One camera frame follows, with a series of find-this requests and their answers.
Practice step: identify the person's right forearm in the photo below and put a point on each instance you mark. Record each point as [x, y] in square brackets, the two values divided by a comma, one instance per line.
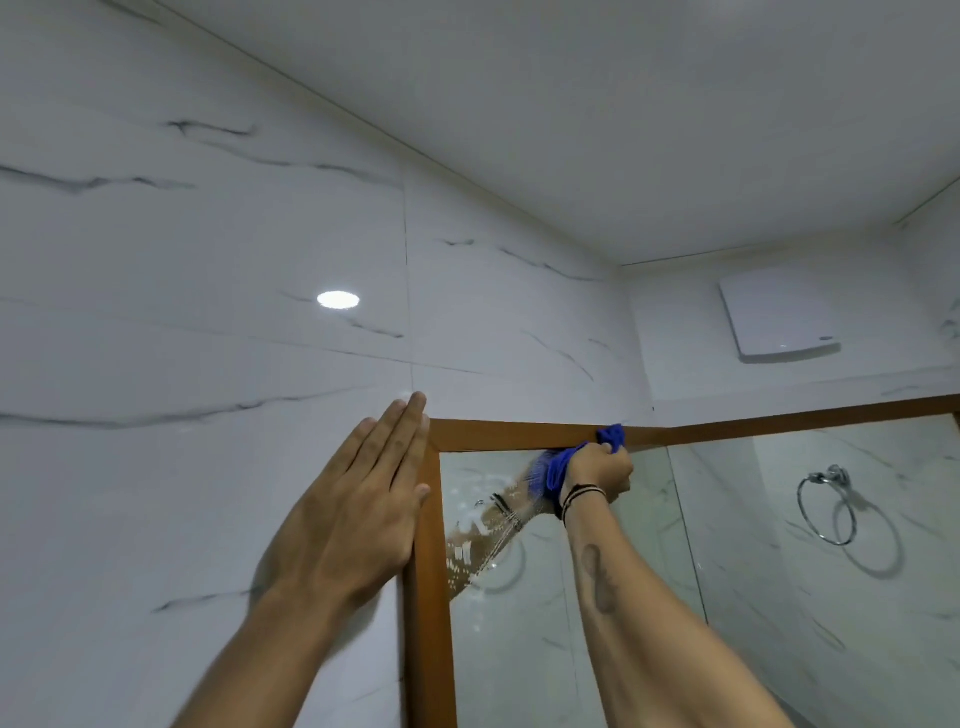
[637, 622]

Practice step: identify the black wrist bands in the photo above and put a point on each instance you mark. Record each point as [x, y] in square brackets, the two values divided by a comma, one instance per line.
[581, 495]

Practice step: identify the person's right fingers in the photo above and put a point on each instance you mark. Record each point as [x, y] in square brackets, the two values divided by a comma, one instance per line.
[619, 474]

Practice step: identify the person's left thumb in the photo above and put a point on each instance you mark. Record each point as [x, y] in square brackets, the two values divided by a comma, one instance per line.
[416, 514]

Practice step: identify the person's left hand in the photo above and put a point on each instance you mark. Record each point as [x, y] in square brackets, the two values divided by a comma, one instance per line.
[345, 525]

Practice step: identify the person's right hand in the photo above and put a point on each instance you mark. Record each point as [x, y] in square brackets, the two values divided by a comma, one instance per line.
[596, 469]

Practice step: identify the blue cleaning cloth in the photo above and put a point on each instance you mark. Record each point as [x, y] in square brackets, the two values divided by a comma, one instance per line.
[559, 469]

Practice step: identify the wooden framed mirror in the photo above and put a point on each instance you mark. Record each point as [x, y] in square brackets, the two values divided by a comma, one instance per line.
[431, 615]

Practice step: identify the person's left forearm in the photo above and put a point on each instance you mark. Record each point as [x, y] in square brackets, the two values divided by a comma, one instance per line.
[270, 667]

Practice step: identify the person's left middle finger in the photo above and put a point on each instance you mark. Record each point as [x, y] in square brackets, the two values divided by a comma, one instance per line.
[399, 442]

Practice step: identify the white wall vent cover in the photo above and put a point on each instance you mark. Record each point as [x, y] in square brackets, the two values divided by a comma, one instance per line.
[780, 319]

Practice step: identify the person's left little finger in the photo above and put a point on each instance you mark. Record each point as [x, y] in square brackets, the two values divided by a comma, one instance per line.
[352, 450]

